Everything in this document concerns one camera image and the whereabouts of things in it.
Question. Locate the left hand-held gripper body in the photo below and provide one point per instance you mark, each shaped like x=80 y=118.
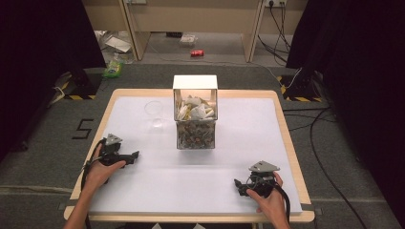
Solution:
x=111 y=154

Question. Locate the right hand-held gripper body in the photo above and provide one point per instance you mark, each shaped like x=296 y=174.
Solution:
x=262 y=179

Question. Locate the person's left hand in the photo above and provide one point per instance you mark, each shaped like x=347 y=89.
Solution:
x=98 y=173

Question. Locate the person's right hand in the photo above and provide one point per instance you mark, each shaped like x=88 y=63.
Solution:
x=273 y=203

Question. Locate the white table mat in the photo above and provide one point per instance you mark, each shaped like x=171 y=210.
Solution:
x=203 y=178

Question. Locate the black tape floor mark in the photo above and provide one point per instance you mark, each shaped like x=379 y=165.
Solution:
x=83 y=129

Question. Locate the wooden table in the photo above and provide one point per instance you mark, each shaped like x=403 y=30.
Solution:
x=294 y=152

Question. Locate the clear box of brown candies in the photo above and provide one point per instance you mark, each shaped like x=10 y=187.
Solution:
x=179 y=140

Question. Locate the clear plastic cup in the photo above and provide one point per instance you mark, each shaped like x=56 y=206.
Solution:
x=154 y=109

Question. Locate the pile of brown wrapped candies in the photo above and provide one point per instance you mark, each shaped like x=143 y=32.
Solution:
x=196 y=135

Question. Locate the black stand base striped tape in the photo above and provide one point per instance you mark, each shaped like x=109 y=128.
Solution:
x=301 y=87
x=81 y=86

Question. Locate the pile of white yellow packets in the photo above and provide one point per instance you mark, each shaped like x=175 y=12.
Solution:
x=196 y=109

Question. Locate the green snack packet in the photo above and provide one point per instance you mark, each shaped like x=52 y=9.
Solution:
x=112 y=69

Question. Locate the clear box with white lid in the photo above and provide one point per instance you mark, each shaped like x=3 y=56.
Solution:
x=195 y=82

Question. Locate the pile of white plastic sheets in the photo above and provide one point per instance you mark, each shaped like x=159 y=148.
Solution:
x=116 y=44

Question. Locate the black curtain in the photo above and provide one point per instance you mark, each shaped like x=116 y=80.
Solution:
x=41 y=63
x=359 y=79

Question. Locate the red drink can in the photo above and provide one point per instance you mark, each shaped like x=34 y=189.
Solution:
x=197 y=53

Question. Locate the clear plastic bag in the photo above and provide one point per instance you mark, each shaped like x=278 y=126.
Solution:
x=188 y=40

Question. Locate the small black box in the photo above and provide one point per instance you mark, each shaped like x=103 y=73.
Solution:
x=174 y=34

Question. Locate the light wooden desk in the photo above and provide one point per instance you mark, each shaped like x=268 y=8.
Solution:
x=194 y=14

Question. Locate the white wall socket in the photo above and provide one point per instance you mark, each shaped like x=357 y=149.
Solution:
x=275 y=3

